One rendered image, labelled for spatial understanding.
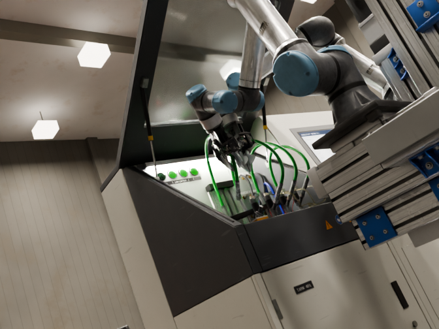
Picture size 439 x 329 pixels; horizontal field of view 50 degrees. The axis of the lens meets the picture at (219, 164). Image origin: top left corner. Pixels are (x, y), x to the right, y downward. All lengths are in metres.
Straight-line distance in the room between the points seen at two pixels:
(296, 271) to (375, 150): 0.60
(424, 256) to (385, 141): 1.05
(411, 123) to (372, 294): 0.85
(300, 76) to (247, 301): 0.72
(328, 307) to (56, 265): 9.99
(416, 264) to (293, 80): 1.06
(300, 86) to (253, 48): 0.40
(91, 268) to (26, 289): 1.53
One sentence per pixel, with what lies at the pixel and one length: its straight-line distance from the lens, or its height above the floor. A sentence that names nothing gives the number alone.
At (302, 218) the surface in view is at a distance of 1.70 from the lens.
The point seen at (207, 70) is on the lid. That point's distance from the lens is 2.11.
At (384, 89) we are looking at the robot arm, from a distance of 1.96.
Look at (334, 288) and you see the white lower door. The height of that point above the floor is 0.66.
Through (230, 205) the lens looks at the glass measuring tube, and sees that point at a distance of 2.21.
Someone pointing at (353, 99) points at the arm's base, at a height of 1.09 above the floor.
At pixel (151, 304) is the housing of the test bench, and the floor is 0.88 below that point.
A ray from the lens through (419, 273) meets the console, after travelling 2.05.
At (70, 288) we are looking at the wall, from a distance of 11.31.
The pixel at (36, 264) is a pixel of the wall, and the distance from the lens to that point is 11.23.
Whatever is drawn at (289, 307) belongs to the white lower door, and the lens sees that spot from 1.54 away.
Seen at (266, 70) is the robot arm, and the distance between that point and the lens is 1.89.
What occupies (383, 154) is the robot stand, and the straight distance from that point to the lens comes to 1.13.
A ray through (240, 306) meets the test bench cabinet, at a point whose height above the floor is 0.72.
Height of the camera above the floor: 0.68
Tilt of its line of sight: 18 degrees up
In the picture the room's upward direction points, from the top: 23 degrees counter-clockwise
